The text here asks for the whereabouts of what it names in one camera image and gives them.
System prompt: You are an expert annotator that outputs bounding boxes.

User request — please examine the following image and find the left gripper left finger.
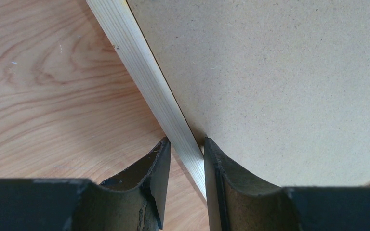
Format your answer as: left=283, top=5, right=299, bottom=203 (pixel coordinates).
left=0, top=138, right=171, bottom=231

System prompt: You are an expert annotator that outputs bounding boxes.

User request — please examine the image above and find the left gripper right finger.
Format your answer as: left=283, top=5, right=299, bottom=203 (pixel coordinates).
left=204, top=138, right=370, bottom=231

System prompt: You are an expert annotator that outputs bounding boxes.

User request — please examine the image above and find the wooden picture frame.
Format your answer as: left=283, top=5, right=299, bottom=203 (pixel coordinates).
left=85, top=0, right=370, bottom=202

